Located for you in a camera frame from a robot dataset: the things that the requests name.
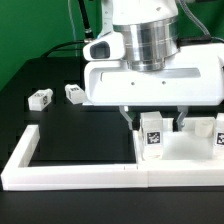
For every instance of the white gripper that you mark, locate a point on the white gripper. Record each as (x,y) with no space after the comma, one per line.
(192,77)

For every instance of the white square tabletop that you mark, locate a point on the white square tabletop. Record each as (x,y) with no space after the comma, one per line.
(195,142)

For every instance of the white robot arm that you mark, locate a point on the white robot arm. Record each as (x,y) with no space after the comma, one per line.
(156,54)

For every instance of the white U-shaped obstacle fence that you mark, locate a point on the white U-shaped obstacle fence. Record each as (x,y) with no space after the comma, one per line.
(18,175)

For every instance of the black cable thick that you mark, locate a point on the black cable thick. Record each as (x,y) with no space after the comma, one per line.
(74,45)

